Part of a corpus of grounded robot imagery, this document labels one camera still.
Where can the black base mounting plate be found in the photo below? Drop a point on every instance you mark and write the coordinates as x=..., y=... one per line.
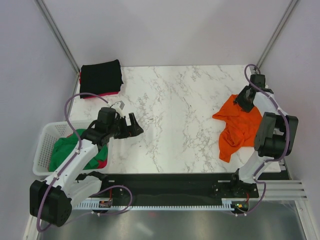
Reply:
x=173, y=190

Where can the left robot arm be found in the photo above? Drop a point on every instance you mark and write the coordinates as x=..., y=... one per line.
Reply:
x=52, y=200

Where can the red t-shirt in basket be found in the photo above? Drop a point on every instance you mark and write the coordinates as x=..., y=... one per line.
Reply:
x=97, y=162

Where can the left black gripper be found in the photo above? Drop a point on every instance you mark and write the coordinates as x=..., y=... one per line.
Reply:
x=133, y=130

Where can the aluminium frame post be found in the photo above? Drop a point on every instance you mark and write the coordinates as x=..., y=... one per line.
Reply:
x=57, y=33
x=276, y=33

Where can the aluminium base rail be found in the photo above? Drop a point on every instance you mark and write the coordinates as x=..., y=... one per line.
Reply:
x=284, y=190

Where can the white plastic basket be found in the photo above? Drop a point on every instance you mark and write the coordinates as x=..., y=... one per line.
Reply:
x=50, y=134

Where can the black folded t-shirt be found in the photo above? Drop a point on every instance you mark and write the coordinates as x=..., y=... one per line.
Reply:
x=108, y=73

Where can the green t-shirt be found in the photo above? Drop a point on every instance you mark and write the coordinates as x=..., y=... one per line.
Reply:
x=60, y=152

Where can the orange t-shirt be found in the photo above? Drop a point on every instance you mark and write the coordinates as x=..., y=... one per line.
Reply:
x=240, y=128

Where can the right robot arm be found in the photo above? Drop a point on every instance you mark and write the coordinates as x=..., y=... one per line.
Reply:
x=276, y=132

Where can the white slotted cable duct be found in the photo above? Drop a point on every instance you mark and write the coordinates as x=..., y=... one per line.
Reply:
x=100, y=205

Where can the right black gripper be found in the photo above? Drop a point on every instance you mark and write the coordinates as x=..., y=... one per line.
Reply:
x=246, y=107

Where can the left aluminium frame post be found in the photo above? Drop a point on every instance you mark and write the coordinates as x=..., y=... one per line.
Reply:
x=57, y=33

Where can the right aluminium frame post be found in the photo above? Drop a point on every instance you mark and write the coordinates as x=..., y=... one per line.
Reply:
x=276, y=33

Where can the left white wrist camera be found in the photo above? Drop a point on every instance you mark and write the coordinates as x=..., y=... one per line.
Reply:
x=119, y=106

